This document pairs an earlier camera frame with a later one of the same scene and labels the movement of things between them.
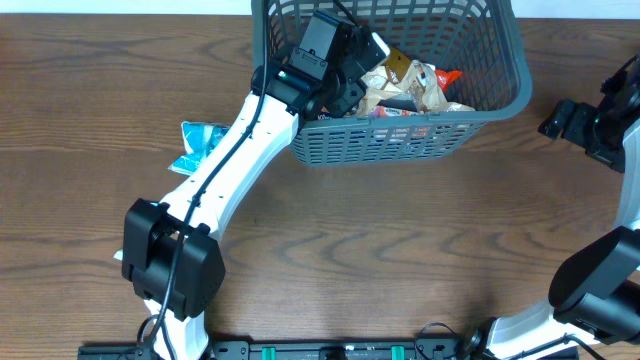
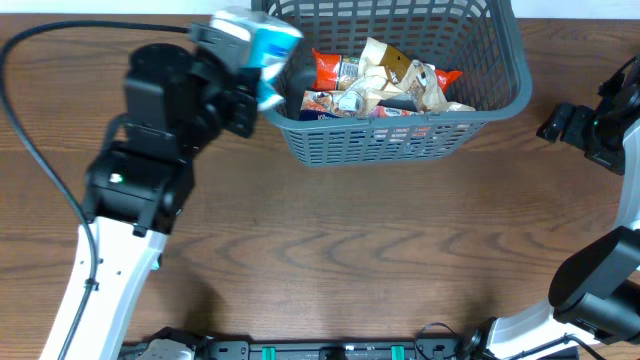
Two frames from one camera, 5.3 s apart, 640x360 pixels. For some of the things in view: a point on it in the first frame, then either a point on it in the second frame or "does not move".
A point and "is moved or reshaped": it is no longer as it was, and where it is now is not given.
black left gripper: [348, 91] to [237, 105]
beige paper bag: [422, 80] does not move
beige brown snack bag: [382, 82] does not move
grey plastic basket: [483, 40] does not move
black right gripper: [581, 113] does not move
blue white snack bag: [199, 138] is moved or reshaped
